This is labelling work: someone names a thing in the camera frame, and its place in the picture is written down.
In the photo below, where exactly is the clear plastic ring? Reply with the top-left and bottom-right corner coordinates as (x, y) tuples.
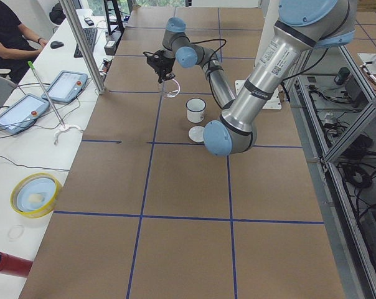
(7, 224), (26, 241)

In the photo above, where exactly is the person in black shirt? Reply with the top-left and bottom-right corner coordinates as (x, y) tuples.
(0, 1), (48, 83)

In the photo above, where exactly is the metal reacher grabber stick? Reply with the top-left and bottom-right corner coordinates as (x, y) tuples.
(27, 60), (83, 145)

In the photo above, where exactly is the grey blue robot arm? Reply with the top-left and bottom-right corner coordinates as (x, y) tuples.
(145, 0), (358, 156)

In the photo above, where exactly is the clear plastic funnel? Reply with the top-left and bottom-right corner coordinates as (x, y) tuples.
(159, 78), (181, 98)

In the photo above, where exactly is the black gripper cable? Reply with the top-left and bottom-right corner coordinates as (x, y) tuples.
(143, 38), (228, 63)

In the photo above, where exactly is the upper teach pendant tablet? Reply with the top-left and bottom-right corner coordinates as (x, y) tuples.
(45, 70), (88, 104)

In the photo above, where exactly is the teach pendant tablet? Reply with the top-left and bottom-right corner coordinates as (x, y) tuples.
(45, 70), (88, 104)
(0, 93), (49, 135)

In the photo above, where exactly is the white enamel mug lid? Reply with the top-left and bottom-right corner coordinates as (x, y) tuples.
(188, 126), (204, 143)

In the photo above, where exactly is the black keyboard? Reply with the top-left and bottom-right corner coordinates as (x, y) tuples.
(73, 27), (99, 59)

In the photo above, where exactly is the aluminium frame rail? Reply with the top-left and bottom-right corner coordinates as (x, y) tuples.
(293, 47), (376, 298)

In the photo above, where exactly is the black cable bundle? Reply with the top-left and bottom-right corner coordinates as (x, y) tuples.
(337, 161), (375, 189)

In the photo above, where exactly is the black computer mouse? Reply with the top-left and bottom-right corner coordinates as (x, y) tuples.
(50, 40), (64, 49)

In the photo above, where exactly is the yellow rimmed bowl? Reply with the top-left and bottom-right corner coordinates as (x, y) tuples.
(10, 173), (62, 219)

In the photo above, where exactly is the red cylinder tube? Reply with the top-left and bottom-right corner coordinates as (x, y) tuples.
(0, 252), (33, 278)

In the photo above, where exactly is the white enamel mug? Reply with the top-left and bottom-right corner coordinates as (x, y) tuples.
(186, 98), (206, 123)

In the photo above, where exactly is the aluminium frame post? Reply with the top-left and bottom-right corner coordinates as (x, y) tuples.
(59, 0), (105, 95)

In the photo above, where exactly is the white long desk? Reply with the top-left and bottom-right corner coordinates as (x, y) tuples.
(0, 7), (136, 272)

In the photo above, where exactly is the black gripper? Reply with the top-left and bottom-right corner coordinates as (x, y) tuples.
(146, 50), (176, 83)

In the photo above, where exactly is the lower teach pendant tablet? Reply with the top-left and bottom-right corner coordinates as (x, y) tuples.
(0, 93), (49, 135)

